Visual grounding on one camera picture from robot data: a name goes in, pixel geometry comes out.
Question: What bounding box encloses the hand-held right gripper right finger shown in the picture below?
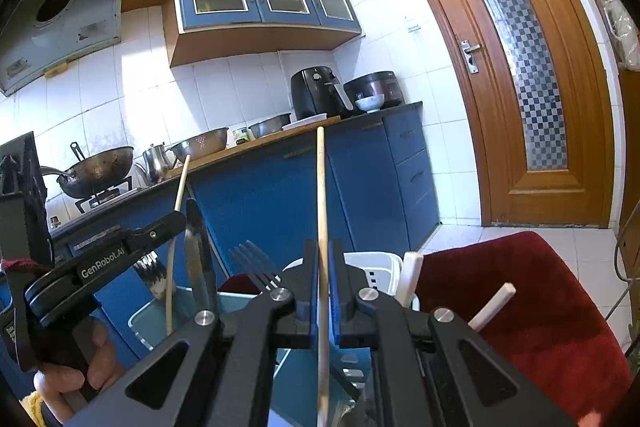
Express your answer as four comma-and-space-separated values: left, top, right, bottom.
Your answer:
330, 241, 576, 427

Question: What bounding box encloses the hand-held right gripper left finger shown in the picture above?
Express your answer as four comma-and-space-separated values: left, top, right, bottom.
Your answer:
65, 239, 319, 427

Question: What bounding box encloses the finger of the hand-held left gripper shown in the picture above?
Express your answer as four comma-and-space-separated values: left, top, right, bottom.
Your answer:
126, 210, 188, 259

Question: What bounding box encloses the wooden chopstick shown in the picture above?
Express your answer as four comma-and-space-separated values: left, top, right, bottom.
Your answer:
315, 125, 331, 427
165, 154, 192, 336

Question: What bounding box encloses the white perforated basket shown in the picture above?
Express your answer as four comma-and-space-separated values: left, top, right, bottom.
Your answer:
284, 250, 427, 314

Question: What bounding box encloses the silver fork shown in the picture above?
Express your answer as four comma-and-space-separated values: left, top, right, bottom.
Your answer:
132, 254, 169, 301
228, 240, 282, 294

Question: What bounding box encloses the light blue utensil caddy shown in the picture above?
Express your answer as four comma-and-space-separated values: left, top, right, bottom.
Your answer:
127, 284, 372, 427

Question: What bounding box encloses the person's left hand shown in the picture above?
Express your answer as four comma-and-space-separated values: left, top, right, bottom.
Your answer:
32, 321, 126, 424

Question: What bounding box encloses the gas stove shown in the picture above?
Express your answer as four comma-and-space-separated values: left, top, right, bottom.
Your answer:
74, 176, 134, 214

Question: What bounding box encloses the steel kettle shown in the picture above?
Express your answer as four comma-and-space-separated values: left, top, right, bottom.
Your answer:
134, 142, 176, 186

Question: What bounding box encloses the dark wok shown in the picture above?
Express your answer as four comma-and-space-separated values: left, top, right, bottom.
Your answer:
41, 142, 135, 200

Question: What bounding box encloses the steel colander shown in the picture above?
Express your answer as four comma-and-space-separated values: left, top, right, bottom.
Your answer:
169, 126, 230, 161

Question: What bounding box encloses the blue kitchen base cabinet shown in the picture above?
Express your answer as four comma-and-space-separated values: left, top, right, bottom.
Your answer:
0, 102, 442, 360

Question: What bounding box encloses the steel bowl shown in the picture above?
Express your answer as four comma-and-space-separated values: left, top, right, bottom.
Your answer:
248, 112, 293, 140

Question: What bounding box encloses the white tray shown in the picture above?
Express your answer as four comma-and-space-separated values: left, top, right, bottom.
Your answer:
282, 112, 329, 131

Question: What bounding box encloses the red velvet cloth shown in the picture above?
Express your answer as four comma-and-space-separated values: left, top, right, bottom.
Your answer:
217, 230, 634, 424

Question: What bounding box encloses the small white bowl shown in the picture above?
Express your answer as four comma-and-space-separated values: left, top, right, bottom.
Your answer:
355, 94, 386, 114

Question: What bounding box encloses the black air fryer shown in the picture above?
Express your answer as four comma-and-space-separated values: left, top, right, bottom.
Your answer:
290, 66, 354, 121

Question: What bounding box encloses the dark rice cooker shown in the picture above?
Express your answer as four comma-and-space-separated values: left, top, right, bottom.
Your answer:
343, 70, 405, 111

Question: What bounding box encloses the wooden door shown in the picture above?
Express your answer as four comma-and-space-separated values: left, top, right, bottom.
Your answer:
386, 0, 622, 229

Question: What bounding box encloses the grey range hood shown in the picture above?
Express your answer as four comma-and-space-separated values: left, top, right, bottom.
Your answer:
0, 0, 127, 98

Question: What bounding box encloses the wooden shelf unit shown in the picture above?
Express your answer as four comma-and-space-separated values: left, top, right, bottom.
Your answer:
570, 0, 640, 235

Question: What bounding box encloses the white plastic bag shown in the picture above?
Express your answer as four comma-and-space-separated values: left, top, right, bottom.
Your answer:
597, 0, 640, 71

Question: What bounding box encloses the glass door wall cabinet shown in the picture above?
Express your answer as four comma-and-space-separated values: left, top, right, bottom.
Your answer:
162, 0, 364, 69

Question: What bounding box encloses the metal door handle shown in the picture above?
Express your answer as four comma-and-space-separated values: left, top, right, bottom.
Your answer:
459, 39, 482, 74

